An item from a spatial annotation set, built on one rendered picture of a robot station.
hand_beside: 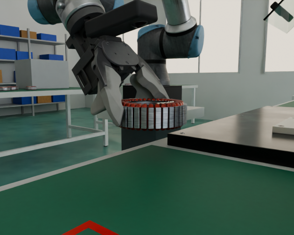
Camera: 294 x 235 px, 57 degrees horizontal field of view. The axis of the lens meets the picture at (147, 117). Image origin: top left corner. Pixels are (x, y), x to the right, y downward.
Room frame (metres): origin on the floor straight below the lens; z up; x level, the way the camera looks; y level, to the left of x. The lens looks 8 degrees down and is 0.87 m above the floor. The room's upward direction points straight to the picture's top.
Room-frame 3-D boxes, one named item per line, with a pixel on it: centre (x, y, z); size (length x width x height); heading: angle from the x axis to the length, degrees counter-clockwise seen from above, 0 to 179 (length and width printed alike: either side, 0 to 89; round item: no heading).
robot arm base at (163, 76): (1.12, -0.02, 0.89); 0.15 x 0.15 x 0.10
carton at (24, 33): (6.56, 2.86, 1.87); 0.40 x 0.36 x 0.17; 51
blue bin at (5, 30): (6.21, 3.13, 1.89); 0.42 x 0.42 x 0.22; 52
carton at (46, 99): (6.80, 2.67, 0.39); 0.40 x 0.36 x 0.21; 50
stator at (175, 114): (0.41, 0.00, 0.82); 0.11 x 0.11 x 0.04
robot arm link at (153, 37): (1.12, -0.03, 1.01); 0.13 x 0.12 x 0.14; 62
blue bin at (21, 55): (6.45, 2.93, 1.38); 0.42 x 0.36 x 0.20; 49
